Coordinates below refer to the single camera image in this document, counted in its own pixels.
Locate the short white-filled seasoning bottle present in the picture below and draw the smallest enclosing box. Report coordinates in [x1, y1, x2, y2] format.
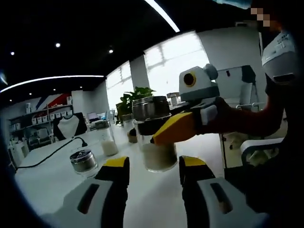
[69, 148, 99, 178]
[131, 95, 179, 173]

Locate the person in dark clothes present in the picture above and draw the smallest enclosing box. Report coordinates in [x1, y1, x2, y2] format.
[244, 23, 304, 228]

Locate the shelf with white bins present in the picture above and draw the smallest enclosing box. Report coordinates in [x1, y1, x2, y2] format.
[9, 103, 74, 133]

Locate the person's right hand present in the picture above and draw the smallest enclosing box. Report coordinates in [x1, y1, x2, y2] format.
[196, 96, 241, 136]

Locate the tall brown-filled seasoning bottle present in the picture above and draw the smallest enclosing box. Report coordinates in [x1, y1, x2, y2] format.
[127, 128, 139, 144]

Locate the tall white-filled seasoning bottle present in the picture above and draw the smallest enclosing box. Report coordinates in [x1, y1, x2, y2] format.
[99, 120, 119, 157]

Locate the potted green plant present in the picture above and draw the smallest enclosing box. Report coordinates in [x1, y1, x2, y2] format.
[115, 86, 157, 126]

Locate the grey worn chest device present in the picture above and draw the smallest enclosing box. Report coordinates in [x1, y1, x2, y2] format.
[261, 30, 299, 84]

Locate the curved ceiling light strip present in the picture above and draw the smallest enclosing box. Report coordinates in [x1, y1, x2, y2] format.
[0, 75, 105, 94]

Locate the white office chair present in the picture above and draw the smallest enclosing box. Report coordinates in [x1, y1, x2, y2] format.
[239, 137, 285, 167]

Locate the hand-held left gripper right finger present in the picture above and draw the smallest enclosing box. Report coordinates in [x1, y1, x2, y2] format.
[179, 155, 269, 228]

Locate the white partition board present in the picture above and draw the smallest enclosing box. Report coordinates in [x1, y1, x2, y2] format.
[217, 64, 260, 109]

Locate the black power cable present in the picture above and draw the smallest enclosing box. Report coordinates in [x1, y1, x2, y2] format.
[16, 136, 88, 170]

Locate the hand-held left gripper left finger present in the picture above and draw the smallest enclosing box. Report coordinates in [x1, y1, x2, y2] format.
[40, 156, 131, 228]

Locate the long ceiling light strip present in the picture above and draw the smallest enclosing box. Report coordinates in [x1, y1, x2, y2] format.
[144, 0, 181, 33]

